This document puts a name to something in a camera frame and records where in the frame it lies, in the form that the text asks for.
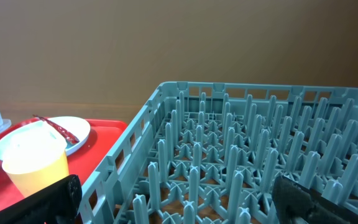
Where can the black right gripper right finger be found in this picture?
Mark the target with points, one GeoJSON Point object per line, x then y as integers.
{"type": "Point", "coordinates": [293, 201]}

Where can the red snack wrapper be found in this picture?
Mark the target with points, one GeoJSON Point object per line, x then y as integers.
{"type": "Point", "coordinates": [68, 136]}

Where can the yellow plastic cup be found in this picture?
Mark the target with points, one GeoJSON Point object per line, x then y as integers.
{"type": "Point", "coordinates": [36, 159]}

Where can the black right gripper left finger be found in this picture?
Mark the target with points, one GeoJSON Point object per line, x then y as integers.
{"type": "Point", "coordinates": [57, 203]}

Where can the light blue round plate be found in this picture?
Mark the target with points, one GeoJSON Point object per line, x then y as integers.
{"type": "Point", "coordinates": [79, 127]}

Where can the red plastic tray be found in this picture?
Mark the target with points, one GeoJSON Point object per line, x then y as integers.
{"type": "Point", "coordinates": [104, 133]}

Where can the grey-blue dishwasher rack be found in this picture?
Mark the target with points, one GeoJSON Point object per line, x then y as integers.
{"type": "Point", "coordinates": [201, 152]}

